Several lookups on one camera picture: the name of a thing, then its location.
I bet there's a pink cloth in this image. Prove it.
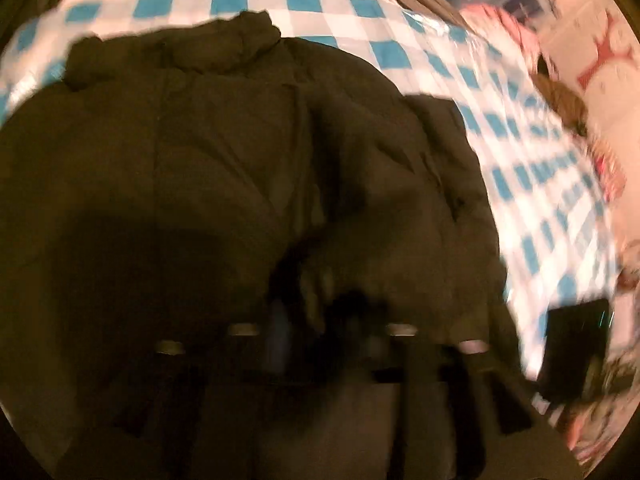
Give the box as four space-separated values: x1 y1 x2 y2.
459 2 545 63

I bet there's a red patterned cloth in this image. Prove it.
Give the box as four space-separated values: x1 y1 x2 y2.
594 149 628 203

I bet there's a blue white checkered bed cover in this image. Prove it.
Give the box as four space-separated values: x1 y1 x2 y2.
0 0 623 381

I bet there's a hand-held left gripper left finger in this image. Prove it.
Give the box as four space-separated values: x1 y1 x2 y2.
55 302 301 480

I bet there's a red tree wall sticker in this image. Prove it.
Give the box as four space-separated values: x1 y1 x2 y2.
576 9 637 90

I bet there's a dark olive padded jacket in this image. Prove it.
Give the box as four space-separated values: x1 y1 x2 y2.
0 10 528 480

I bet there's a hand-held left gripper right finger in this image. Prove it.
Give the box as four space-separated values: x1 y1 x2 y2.
344 302 585 480

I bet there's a brown plush toy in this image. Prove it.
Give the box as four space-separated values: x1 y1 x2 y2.
531 72 590 137

